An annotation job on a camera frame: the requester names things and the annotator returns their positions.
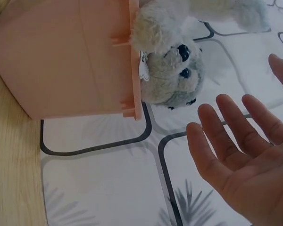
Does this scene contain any grey plush toy animal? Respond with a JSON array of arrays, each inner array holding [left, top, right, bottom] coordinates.
[[129, 0, 272, 111]]

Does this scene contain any person's right hand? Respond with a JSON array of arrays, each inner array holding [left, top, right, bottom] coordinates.
[[186, 53, 283, 226]]

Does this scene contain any white mat with black lines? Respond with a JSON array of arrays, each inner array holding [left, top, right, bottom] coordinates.
[[40, 0, 283, 226]]

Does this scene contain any pink plastic bin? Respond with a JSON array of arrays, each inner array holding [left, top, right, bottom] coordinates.
[[0, 0, 142, 121]]

